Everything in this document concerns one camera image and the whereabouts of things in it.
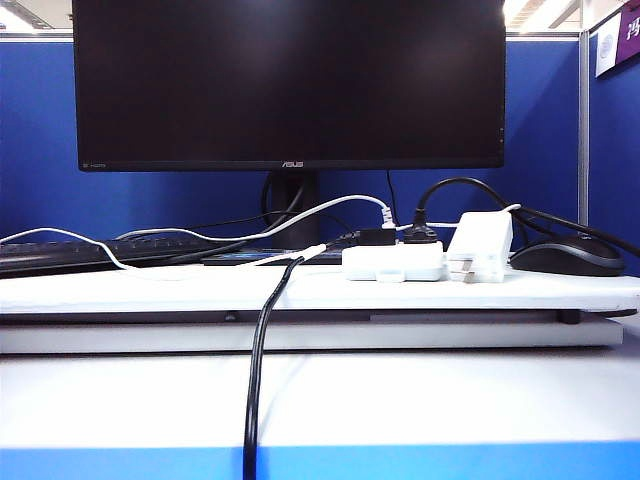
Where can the silver partition post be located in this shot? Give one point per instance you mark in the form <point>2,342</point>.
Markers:
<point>584,125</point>

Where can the thick white raised board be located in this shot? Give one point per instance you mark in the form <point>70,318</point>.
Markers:
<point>150,292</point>

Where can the white power socket strip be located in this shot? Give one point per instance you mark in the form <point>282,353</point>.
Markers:
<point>390,257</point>

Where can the black computer mouse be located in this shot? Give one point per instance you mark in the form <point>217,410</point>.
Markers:
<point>570,257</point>

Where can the white charger block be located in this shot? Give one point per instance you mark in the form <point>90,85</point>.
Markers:
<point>480,240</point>

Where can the black computer monitor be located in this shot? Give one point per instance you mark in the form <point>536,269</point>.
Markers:
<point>300,100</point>

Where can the purple and white sign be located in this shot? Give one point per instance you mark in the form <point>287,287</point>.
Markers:
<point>627,35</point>

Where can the black usb adapter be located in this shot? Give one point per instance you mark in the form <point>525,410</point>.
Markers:
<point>377,236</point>

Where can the black computer keyboard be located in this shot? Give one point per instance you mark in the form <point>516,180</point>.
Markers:
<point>50,255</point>

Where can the thin white base board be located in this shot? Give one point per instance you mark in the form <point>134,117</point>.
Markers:
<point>150,337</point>

